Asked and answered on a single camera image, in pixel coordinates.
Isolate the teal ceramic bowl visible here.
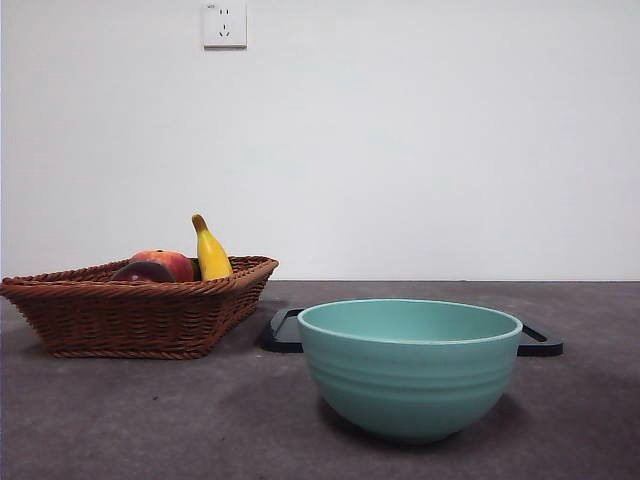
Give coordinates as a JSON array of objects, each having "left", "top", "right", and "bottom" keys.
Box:
[{"left": 297, "top": 298, "right": 524, "bottom": 444}]

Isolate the dark red plum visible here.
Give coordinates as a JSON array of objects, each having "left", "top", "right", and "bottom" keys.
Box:
[{"left": 110, "top": 260, "right": 177, "bottom": 283}]

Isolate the dark rectangular tray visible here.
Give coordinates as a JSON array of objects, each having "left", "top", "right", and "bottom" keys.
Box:
[{"left": 260, "top": 307, "right": 565, "bottom": 357}]

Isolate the yellow banana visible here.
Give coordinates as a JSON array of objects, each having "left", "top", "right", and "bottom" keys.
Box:
[{"left": 191, "top": 213, "right": 235, "bottom": 281}]

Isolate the red yellow apple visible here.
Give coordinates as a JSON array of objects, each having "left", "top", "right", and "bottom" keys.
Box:
[{"left": 130, "top": 249, "right": 195, "bottom": 282}]

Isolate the brown wicker basket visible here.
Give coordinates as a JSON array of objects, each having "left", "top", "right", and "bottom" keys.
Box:
[{"left": 0, "top": 255, "right": 280, "bottom": 359}]

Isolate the white wall socket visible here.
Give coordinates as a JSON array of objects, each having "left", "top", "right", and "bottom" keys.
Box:
[{"left": 202, "top": 2, "right": 248, "bottom": 50}]

